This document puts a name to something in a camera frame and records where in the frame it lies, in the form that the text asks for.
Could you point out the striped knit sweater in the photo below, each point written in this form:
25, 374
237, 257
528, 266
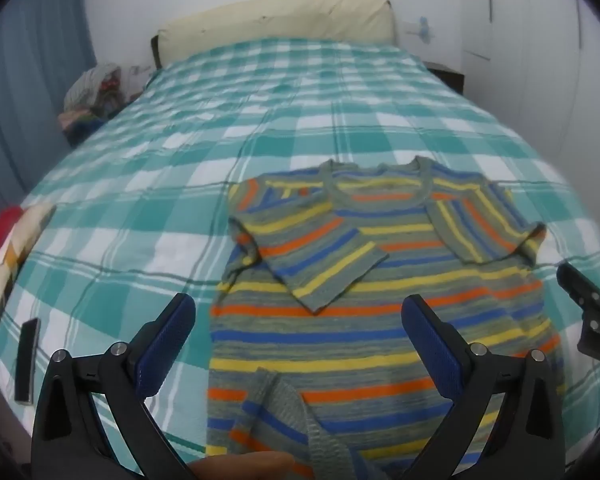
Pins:
380, 270

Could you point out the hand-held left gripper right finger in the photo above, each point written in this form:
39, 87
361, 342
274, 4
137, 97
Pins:
430, 345

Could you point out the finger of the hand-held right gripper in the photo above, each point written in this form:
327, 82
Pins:
577, 285

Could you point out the person's left hand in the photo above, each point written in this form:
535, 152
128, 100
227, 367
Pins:
240, 466

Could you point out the pile of mixed clothes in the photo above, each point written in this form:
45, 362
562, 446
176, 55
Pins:
97, 95

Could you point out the black phone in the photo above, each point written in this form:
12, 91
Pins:
28, 360

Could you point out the dark nightstand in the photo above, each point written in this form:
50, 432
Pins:
447, 76

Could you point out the blue curtain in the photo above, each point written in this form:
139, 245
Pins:
30, 85

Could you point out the cream headboard cushion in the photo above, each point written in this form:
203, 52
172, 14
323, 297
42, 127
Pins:
280, 20

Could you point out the white wardrobe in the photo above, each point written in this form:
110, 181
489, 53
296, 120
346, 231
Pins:
530, 35

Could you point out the cream patterned cushion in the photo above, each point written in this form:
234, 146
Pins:
15, 255

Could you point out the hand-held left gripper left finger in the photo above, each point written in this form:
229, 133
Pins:
166, 345

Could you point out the bed with checked teal sheet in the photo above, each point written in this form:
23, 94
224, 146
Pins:
230, 125

